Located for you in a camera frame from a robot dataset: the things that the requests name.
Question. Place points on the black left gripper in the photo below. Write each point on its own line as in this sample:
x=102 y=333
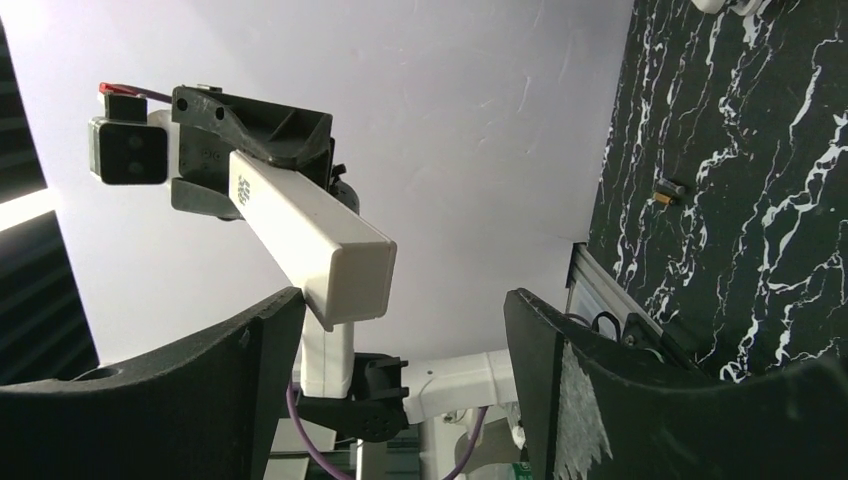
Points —
x=230 y=149

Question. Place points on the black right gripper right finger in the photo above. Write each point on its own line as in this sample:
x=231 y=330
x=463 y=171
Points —
x=592 y=408

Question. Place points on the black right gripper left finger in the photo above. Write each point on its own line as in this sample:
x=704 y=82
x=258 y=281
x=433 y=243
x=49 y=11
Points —
x=202 y=407

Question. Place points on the long white remote control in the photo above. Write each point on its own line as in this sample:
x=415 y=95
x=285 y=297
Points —
x=342 y=264

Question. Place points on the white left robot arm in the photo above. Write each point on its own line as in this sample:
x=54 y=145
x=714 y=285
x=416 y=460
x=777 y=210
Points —
x=374 y=396

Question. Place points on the black orange AAA battery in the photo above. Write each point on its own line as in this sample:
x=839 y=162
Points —
x=668 y=192

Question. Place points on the small white plastic object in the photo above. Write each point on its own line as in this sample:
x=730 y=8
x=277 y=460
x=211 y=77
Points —
x=740 y=7

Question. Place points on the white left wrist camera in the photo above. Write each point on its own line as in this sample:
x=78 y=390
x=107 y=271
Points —
x=125 y=149

